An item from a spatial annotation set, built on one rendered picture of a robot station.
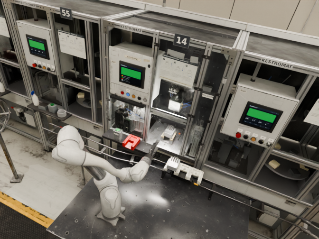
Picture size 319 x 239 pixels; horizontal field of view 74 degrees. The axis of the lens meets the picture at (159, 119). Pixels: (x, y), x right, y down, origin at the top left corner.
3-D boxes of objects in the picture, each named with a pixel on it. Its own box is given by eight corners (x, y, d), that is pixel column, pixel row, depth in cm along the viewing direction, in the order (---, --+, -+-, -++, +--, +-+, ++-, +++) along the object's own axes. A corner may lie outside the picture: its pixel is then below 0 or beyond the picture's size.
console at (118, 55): (107, 94, 204) (107, 46, 178) (123, 83, 227) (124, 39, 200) (146, 106, 194) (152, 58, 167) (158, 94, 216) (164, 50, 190)
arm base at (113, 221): (118, 229, 169) (119, 225, 166) (96, 217, 175) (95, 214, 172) (130, 210, 184) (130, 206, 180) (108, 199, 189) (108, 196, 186)
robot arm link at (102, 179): (104, 200, 183) (101, 180, 199) (121, 192, 184) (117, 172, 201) (50, 147, 132) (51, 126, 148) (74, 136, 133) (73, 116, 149)
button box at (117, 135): (112, 139, 220) (112, 130, 214) (117, 134, 226) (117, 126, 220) (119, 141, 218) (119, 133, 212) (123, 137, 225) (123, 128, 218)
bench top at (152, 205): (46, 232, 165) (45, 229, 162) (118, 149, 247) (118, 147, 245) (239, 342, 128) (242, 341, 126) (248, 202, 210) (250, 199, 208)
